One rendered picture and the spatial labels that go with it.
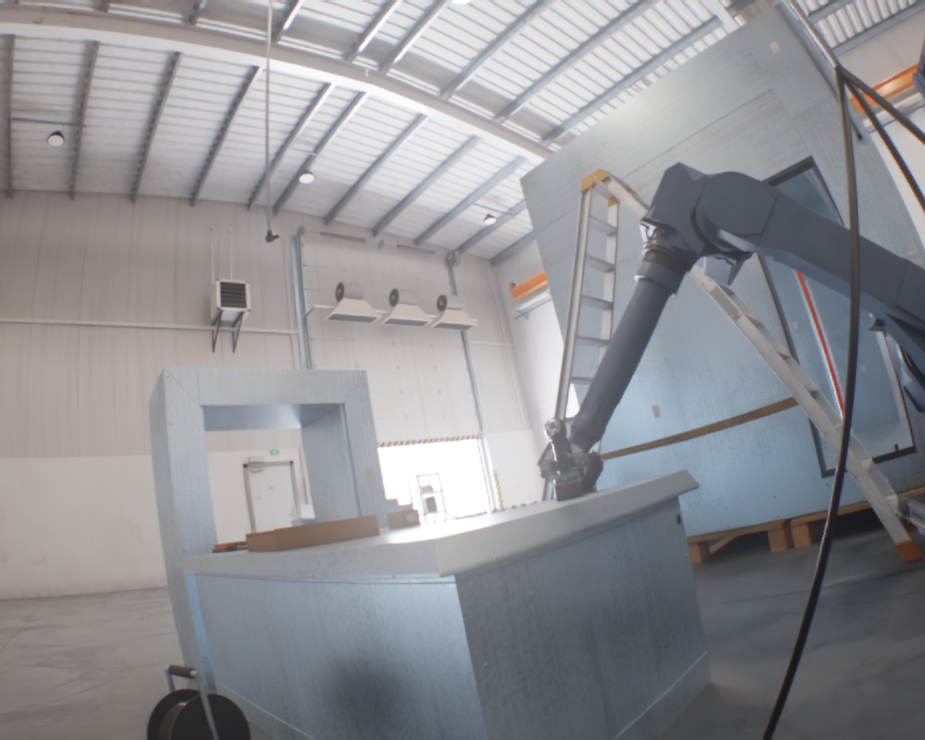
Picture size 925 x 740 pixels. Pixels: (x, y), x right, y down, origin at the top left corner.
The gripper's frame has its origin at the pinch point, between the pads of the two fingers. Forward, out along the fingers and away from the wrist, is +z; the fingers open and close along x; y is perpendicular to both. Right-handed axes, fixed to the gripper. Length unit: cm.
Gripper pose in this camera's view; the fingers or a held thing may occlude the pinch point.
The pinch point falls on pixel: (562, 463)
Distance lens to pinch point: 155.8
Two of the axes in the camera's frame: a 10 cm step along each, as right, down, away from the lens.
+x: -9.5, 2.4, 1.8
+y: 1.9, 9.5, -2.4
